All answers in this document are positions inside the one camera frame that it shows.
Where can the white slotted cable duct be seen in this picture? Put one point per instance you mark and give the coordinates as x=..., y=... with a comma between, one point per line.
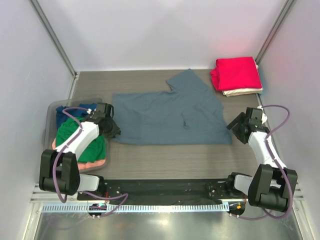
x=88, y=208

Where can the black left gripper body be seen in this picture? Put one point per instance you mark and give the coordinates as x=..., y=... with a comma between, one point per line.
x=111, y=129

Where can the clear plastic storage bin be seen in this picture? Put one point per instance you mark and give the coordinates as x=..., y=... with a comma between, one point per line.
x=51, y=127

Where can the left aluminium corner post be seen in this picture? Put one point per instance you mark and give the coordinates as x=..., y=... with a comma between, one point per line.
x=52, y=35

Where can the aluminium corner post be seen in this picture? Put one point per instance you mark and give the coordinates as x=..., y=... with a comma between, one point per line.
x=52, y=35
x=279, y=21

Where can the right aluminium corner post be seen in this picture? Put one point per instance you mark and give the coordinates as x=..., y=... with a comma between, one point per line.
x=279, y=21

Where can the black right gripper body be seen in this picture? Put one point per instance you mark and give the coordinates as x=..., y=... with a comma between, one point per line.
x=237, y=130

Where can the folded red t shirt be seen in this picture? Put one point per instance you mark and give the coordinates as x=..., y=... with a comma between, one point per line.
x=221, y=61

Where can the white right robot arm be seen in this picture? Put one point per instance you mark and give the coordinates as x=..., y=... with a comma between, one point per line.
x=273, y=185

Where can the pink t shirt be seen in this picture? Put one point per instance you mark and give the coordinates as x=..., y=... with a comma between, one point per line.
x=95, y=165

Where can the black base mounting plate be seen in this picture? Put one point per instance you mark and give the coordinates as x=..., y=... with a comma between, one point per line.
x=168, y=191

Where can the green t shirt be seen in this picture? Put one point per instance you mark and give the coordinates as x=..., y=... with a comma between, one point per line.
x=65, y=131

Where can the navy blue t shirt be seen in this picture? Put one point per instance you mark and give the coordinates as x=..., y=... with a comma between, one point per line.
x=79, y=113

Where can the grey blue t shirt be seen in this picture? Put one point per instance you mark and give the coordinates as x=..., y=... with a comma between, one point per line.
x=188, y=114

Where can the folded cream t shirt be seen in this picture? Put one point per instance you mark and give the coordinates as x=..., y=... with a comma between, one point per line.
x=243, y=91

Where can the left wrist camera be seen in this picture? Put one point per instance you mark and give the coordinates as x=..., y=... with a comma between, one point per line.
x=103, y=110

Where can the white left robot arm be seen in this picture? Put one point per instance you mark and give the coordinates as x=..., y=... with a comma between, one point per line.
x=59, y=172

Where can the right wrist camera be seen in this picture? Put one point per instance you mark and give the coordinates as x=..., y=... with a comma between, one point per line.
x=255, y=116

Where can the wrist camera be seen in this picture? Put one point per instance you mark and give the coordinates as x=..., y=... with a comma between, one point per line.
x=255, y=116
x=103, y=110

